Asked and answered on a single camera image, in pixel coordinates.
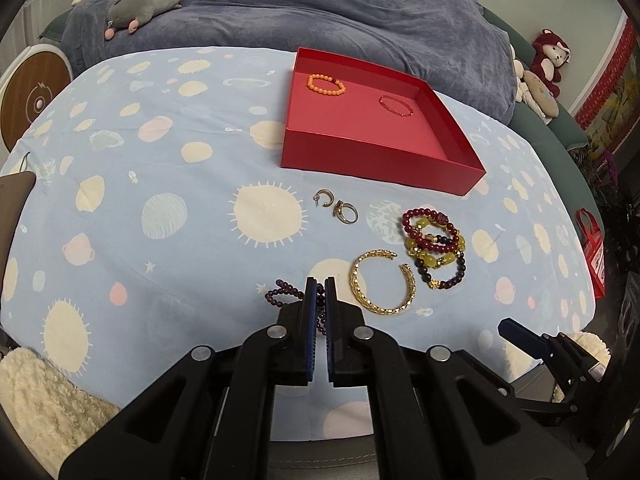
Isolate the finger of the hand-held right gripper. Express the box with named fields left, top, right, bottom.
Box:
left=510, top=395, right=583, bottom=415
left=497, top=318, right=551, bottom=361

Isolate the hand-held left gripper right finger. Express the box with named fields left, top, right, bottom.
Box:
left=324, top=276, right=586, bottom=480

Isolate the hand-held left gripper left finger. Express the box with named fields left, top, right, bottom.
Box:
left=59, top=276, right=325, bottom=480

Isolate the small purple bead bracelet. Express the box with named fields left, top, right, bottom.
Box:
left=265, top=280, right=331, bottom=337

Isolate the gold chain cuff bracelet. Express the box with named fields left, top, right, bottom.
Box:
left=348, top=250, right=417, bottom=316

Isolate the dark purple bead bracelet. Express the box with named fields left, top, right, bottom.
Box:
left=422, top=232, right=469, bottom=291

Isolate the ornate gold ring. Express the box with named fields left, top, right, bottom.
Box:
left=331, top=200, right=359, bottom=224

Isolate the dark red bead bracelet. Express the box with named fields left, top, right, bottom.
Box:
left=401, top=208, right=460, bottom=252

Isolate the yellow bead bracelet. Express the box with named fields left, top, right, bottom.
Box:
left=404, top=216, right=468, bottom=281

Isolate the red cardboard box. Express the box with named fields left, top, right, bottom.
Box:
left=280, top=47, right=487, bottom=196

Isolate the red tote bag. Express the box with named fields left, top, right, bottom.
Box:
left=575, top=208, right=607, bottom=301

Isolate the blue planet print tablecloth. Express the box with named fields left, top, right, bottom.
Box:
left=0, top=46, right=598, bottom=441

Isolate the green sofa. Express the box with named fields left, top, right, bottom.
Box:
left=480, top=5, right=591, bottom=221

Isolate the thin rose gold bangle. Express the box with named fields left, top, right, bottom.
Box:
left=378, top=94, right=415, bottom=118

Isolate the beige round plush cushion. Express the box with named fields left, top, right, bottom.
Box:
left=522, top=70, right=560, bottom=123

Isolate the white plush doll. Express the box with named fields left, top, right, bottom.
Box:
left=511, top=45, right=538, bottom=106

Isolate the red plush monkey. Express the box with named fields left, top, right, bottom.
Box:
left=530, top=29, right=572, bottom=98

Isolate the blue covered sofa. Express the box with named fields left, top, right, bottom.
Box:
left=61, top=0, right=517, bottom=126

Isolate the round white wooden disc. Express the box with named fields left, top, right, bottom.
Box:
left=0, top=42, right=73, bottom=153

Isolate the grey plush mouse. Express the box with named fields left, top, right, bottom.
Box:
left=104, top=0, right=184, bottom=41

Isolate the white sheer curtain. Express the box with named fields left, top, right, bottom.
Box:
left=15, top=0, right=81, bottom=48

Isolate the orange bead bracelet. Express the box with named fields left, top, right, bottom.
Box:
left=306, top=74, right=348, bottom=97

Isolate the red wall banner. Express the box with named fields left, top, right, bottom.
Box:
left=575, top=15, right=640, bottom=151

